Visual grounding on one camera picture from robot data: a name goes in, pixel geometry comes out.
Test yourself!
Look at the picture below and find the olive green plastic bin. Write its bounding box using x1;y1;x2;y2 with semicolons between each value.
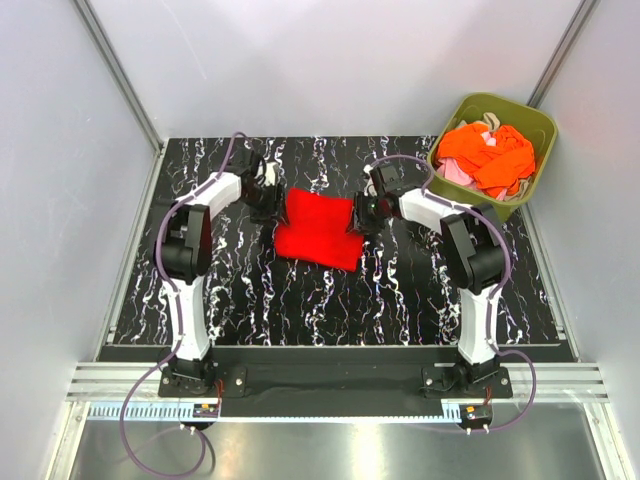
428;92;557;221

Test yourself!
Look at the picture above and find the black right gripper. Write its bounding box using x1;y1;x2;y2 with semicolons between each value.
345;192;387;237

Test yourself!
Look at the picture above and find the red t-shirt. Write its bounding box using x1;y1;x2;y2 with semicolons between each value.
274;188;364;272

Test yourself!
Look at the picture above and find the aluminium corner post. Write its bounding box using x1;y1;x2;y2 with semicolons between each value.
527;0;600;108
71;0;164;153

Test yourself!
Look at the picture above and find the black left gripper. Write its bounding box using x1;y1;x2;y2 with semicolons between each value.
242;182;290;229

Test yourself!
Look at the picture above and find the aluminium front rail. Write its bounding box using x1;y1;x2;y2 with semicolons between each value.
66;363;608;424

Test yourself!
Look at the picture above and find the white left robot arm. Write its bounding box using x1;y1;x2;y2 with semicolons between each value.
152;147;288;396

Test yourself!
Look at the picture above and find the beige garment in bin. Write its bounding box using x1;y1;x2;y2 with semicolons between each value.
455;112;501;135

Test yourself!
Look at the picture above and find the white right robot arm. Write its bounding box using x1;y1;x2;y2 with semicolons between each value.
348;162;511;398

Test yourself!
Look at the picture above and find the left small controller board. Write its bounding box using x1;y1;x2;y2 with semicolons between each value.
193;403;220;418

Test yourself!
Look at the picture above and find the right small controller board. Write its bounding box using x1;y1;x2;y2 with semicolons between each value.
462;404;493;422

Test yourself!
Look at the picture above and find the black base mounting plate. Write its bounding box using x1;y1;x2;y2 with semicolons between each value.
158;347;512;419

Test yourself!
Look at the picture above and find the aluminium left corner post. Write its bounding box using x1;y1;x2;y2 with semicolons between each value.
71;0;164;153

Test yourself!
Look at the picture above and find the orange t-shirt in bin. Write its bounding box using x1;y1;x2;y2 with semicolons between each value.
434;123;535;201

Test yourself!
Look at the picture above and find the aluminium right corner post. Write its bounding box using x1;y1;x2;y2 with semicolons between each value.
527;0;600;108

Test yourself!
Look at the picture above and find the small controller board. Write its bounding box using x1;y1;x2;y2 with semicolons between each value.
462;404;493;422
193;403;220;418

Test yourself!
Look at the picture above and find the pink garment in bin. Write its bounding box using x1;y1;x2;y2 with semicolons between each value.
435;130;495;190

